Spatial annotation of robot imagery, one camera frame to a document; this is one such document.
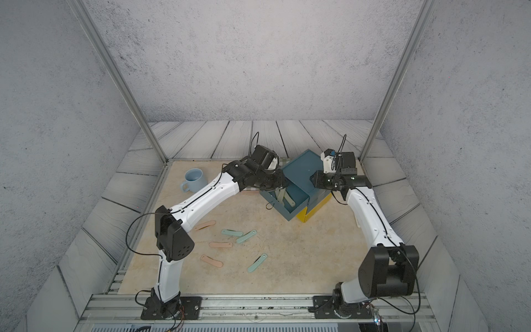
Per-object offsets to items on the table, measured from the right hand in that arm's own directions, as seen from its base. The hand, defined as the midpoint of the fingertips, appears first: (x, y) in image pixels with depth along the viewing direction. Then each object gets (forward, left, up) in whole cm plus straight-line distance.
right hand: (314, 178), depth 83 cm
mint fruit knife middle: (-14, +28, -22) cm, 39 cm away
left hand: (-5, +9, +2) cm, 10 cm away
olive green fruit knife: (-6, +10, -7) cm, 14 cm away
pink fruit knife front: (-25, +42, -22) cm, 54 cm away
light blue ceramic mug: (+11, +55, -14) cm, 58 cm away
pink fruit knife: (-18, +39, -22) cm, 49 cm away
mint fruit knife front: (-25, +22, -22) cm, 40 cm away
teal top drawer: (-8, +6, -4) cm, 10 cm away
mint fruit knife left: (-12, +37, -22) cm, 45 cm away
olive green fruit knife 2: (-4, +13, -6) cm, 15 cm away
